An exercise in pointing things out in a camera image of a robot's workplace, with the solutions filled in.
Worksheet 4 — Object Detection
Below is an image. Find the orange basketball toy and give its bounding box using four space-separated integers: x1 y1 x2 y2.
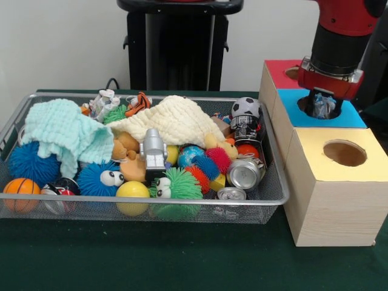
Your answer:
3 178 42 213

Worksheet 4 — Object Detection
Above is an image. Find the black flat panel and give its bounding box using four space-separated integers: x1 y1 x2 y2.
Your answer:
350 5 388 113

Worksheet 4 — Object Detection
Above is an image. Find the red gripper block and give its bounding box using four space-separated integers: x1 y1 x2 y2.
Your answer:
297 61 364 118

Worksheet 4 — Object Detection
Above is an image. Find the large green spiky ball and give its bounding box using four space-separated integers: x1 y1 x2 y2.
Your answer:
150 168 204 219

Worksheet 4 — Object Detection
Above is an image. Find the cream waffle cloth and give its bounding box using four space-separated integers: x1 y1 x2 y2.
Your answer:
108 95 226 148

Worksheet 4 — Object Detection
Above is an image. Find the black pedestal stand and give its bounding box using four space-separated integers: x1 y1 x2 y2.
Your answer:
117 0 244 92

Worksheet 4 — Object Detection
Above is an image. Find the green cloth side table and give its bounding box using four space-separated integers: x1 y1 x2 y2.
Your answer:
367 97 388 135

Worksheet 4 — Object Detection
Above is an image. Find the shallow clear mesh bin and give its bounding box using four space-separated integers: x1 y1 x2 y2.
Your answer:
0 91 290 225

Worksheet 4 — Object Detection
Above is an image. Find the grey metal toy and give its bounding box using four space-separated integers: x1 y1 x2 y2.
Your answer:
140 128 169 181

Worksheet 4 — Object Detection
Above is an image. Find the clear plastic cup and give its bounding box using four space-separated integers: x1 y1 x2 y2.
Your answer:
313 92 338 119

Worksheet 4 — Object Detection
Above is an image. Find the dark green table cloth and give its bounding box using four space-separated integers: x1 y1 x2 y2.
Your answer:
0 89 388 291

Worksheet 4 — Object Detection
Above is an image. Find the light blue waffle cloth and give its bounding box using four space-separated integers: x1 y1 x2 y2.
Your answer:
21 99 116 179

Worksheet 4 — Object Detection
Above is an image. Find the yellow ball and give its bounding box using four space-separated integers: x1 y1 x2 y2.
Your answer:
116 181 151 217

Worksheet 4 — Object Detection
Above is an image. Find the black and white soccer ball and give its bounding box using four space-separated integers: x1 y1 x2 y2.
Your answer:
232 97 263 120

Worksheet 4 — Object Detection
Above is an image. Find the crushed silver soda can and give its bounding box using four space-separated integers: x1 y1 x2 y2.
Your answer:
227 156 267 192

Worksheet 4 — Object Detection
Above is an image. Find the blue spiky ball with eyes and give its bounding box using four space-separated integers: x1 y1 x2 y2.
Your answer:
77 161 127 198

